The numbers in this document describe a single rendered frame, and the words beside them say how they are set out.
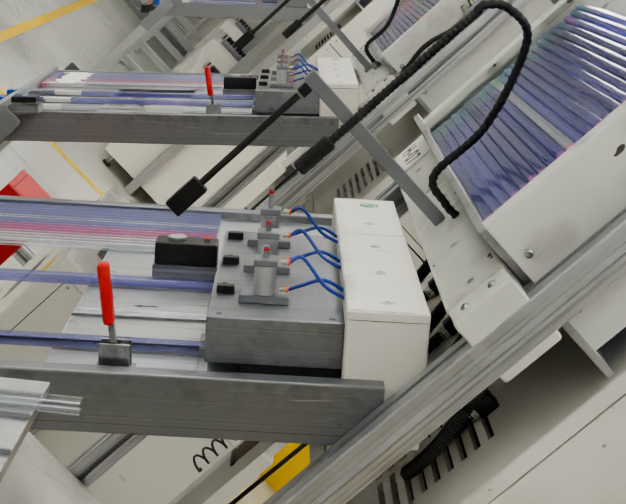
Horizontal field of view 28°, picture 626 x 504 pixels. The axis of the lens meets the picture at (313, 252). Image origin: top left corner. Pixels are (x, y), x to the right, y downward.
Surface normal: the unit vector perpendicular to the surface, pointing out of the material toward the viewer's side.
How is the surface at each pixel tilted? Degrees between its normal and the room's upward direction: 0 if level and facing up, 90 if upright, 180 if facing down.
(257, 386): 90
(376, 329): 90
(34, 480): 0
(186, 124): 90
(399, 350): 90
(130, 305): 45
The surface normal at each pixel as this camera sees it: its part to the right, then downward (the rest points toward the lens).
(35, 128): 0.01, 0.26
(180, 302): 0.06, -0.96
